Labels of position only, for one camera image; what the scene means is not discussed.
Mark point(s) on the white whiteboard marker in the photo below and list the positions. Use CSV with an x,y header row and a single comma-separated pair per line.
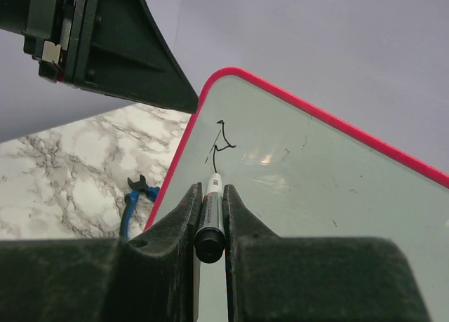
x,y
209,240

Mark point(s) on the blue handled pliers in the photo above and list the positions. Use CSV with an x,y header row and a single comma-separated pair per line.
x,y
131,199

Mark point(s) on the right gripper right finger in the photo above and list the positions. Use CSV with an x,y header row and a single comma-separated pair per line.
x,y
270,278

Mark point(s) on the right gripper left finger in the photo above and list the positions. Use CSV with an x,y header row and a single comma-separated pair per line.
x,y
153,277

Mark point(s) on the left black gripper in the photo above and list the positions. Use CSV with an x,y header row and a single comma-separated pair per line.
x,y
113,47

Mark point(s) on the pink framed whiteboard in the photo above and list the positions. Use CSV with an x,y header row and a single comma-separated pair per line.
x,y
305,172

